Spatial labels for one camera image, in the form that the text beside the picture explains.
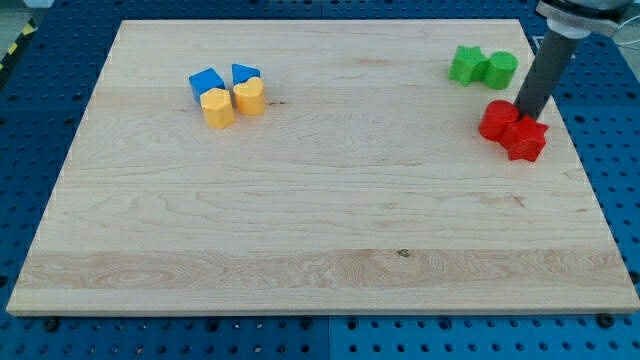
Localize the red cylinder block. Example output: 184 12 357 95
478 100 520 142

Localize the robot arm flange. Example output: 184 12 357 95
535 0 634 39

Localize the green star block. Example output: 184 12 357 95
449 46 489 86

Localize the red star block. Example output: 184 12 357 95
499 115 548 162

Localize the light wooden board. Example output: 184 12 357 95
7 19 639 316

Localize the yellow heart block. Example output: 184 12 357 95
233 77 266 115

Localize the yellow pentagon block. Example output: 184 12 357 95
200 88 235 129

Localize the blue triangle block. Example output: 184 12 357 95
231 63 261 85

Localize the blue cube block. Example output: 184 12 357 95
188 68 226 104

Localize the green cylinder block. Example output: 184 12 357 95
482 51 519 90

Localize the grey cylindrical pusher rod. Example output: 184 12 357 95
514 29 582 120

